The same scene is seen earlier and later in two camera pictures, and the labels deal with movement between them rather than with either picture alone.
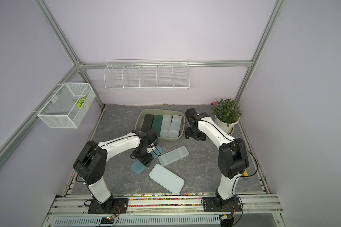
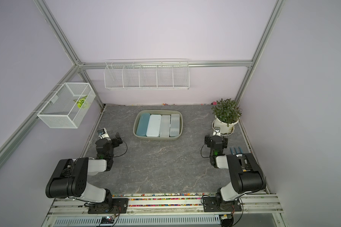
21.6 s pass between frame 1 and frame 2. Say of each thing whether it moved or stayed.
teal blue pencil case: moved
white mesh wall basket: stayed
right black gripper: moved
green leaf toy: stayed
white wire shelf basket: stayed
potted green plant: stayed
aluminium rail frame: stayed
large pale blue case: moved
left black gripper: moved
